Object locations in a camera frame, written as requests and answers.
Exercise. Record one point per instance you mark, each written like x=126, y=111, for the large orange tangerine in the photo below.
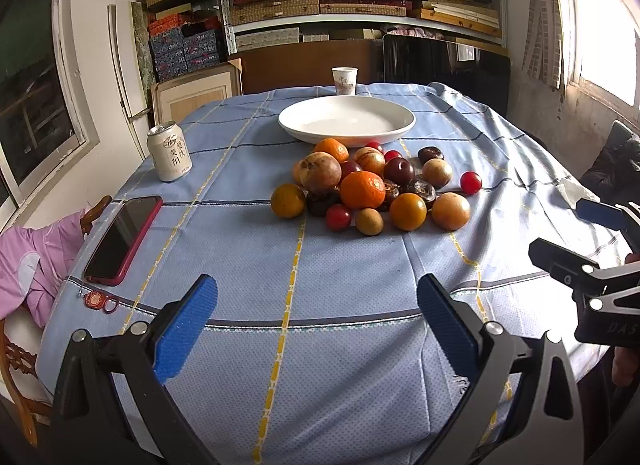
x=363, y=189

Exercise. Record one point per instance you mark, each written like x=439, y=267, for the framed wooden panel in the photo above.
x=174, y=99

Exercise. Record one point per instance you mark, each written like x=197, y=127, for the person's right hand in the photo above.
x=625, y=366

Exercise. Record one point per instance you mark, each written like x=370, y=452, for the large brown passion fruit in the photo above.
x=319, y=172

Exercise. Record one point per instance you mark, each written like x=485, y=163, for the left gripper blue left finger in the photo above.
x=178, y=326

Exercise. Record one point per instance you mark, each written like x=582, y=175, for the small tan longan fruit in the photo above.
x=369, y=222

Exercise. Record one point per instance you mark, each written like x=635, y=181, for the red cherry tomato front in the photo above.
x=338, y=218

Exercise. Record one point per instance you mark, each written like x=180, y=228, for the red tomato back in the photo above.
x=375, y=145

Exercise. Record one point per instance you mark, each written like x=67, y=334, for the dark purple plum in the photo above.
x=399, y=170

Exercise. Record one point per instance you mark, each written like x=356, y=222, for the orange fruit front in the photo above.
x=408, y=212

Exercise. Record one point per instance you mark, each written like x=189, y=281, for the white oval plate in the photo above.
x=353, y=120

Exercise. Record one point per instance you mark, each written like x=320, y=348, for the white paper cup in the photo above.
x=345, y=80

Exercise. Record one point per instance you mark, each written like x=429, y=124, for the window left wall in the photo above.
x=46, y=123

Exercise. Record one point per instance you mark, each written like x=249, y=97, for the dark wrinkled passion fruit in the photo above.
x=423, y=189

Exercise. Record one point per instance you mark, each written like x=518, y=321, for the white drink can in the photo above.
x=169, y=152

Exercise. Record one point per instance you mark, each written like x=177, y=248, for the wooden chair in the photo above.
x=15, y=358

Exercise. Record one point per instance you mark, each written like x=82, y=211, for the orange tangerine back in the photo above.
x=334, y=148

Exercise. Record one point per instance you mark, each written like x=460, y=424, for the blue checked tablecloth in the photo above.
x=317, y=352

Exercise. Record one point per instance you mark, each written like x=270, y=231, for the yellow orange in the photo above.
x=288, y=201

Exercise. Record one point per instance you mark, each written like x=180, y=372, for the red key fob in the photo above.
x=100, y=301

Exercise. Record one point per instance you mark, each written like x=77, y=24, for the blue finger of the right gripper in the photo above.
x=602, y=214
x=563, y=265

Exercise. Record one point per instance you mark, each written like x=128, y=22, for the red-cased smartphone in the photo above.
x=115, y=252

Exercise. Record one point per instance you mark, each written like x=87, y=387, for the stack of patterned boxes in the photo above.
x=184, y=36

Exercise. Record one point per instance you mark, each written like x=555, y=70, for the tan round fruit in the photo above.
x=451, y=211

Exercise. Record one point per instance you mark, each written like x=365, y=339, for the bright window right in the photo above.
x=601, y=39

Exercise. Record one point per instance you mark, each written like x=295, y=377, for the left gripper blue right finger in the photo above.
x=454, y=325

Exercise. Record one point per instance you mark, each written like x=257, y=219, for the pink jacket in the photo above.
x=33, y=264

